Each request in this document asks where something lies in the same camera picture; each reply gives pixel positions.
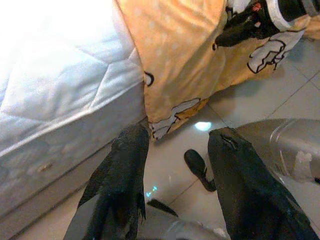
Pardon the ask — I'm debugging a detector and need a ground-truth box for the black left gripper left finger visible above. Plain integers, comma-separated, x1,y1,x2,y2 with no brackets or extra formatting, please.
62,123,151,240

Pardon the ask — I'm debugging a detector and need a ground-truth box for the yellow egg print blanket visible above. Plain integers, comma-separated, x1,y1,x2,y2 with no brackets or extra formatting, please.
116,0,320,141

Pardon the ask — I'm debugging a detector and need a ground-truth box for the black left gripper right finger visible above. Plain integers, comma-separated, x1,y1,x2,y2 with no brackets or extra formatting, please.
207,126,320,240

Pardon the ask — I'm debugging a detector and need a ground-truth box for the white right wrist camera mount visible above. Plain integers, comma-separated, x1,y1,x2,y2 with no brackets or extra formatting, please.
263,0,297,30

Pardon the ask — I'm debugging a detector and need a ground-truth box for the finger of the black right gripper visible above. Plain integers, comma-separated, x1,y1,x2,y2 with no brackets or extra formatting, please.
214,24,254,48

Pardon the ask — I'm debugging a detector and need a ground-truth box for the white quilted mattress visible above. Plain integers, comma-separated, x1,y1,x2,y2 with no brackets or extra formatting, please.
0,0,146,161

